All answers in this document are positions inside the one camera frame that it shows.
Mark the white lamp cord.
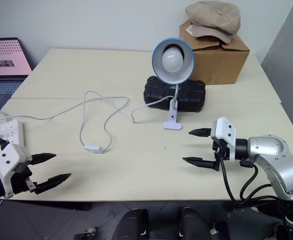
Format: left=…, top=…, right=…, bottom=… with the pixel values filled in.
left=0, top=90, right=175, bottom=151

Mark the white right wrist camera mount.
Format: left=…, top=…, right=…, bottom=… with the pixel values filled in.
left=210, top=116, right=238, bottom=165

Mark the brown cardboard box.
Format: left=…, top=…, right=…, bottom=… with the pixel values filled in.
left=178, top=19, right=251, bottom=86

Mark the dark grey robot body shell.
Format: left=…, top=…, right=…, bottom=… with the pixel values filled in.
left=225, top=206, right=289, bottom=240

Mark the beige brimmed cap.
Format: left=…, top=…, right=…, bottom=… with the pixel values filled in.
left=188, top=24, right=234, bottom=45

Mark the white power strip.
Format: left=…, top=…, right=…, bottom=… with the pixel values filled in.
left=0, top=119, right=27, bottom=171

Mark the blue clip desk lamp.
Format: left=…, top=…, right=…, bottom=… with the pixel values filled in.
left=151, top=37, right=196, bottom=131

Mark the beige corduroy flat cap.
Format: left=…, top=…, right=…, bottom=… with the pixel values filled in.
left=184, top=0, right=242, bottom=35

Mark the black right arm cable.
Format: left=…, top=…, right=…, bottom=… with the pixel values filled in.
left=219, top=158, right=283, bottom=205

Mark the laptop with pink screen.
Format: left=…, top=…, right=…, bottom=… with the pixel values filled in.
left=0, top=37, right=34, bottom=111

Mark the black rounded padded shape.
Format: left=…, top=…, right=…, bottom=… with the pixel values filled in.
left=115, top=208, right=150, bottom=240
left=177, top=205, right=213, bottom=240

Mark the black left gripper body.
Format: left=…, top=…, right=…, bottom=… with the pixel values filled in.
left=10, top=163, right=37, bottom=196

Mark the white inline cord switch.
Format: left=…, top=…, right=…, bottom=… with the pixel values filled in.
left=83, top=144, right=105, bottom=154

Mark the black plastic case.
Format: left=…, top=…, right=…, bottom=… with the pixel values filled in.
left=143, top=75, right=207, bottom=114

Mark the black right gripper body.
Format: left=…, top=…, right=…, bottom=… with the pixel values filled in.
left=212, top=138, right=231, bottom=165

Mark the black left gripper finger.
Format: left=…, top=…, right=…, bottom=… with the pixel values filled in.
left=29, top=152, right=58, bottom=166
left=34, top=172, right=72, bottom=196

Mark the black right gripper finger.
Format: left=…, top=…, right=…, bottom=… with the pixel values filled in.
left=181, top=156, right=221, bottom=172
left=188, top=127, right=213, bottom=138

